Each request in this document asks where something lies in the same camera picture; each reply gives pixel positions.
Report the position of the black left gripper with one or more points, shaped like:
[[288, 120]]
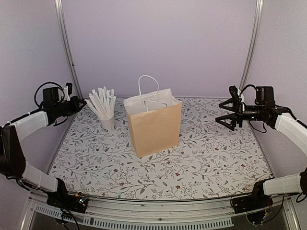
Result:
[[76, 108]]

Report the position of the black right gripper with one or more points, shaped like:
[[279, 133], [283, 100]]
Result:
[[238, 115]]

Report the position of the kraft paper takeout bag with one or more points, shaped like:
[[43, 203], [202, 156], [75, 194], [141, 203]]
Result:
[[154, 120]]

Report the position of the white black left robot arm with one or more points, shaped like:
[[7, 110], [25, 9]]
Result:
[[57, 102]]

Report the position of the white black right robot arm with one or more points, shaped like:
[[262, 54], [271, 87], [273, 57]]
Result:
[[257, 103]]

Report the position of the white wrapped straws bundle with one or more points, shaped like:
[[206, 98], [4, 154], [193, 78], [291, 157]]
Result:
[[102, 102]]

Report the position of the white cup holding straws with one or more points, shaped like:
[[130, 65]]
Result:
[[107, 122]]

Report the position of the floral patterned table mat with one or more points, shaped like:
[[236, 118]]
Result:
[[210, 161]]

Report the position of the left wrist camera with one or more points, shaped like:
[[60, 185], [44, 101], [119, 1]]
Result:
[[67, 91]]

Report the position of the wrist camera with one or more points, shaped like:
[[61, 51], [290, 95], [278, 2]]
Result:
[[67, 91], [237, 98]]

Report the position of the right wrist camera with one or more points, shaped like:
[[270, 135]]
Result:
[[237, 98]]

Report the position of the left aluminium frame post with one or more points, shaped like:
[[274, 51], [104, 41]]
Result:
[[66, 45]]

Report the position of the aluminium frame post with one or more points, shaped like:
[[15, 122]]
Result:
[[66, 45], [253, 41]]

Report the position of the front aluminium rail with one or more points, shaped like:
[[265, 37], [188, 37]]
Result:
[[120, 214]]

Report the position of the right aluminium frame post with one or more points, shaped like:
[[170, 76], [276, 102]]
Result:
[[253, 41]]

